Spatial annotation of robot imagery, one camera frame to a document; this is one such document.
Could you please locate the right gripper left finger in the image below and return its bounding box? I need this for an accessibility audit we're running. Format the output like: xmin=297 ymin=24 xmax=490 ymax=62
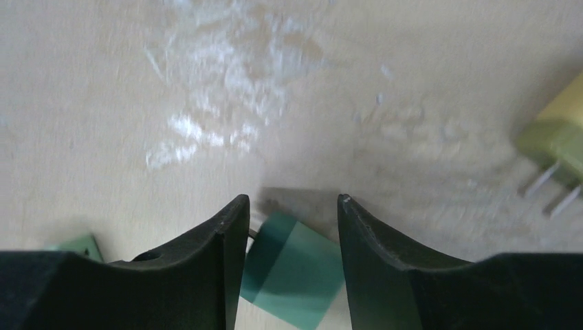
xmin=1 ymin=195 xmax=250 ymax=329

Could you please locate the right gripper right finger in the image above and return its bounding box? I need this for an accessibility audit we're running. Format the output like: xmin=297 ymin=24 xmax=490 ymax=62
xmin=338 ymin=195 xmax=582 ymax=329

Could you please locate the green charger plug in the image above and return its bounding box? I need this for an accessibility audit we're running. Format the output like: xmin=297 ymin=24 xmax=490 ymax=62
xmin=240 ymin=212 xmax=344 ymax=329

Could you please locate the yellow charger plug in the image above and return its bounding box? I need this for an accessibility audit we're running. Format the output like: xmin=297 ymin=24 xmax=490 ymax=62
xmin=514 ymin=74 xmax=582 ymax=217

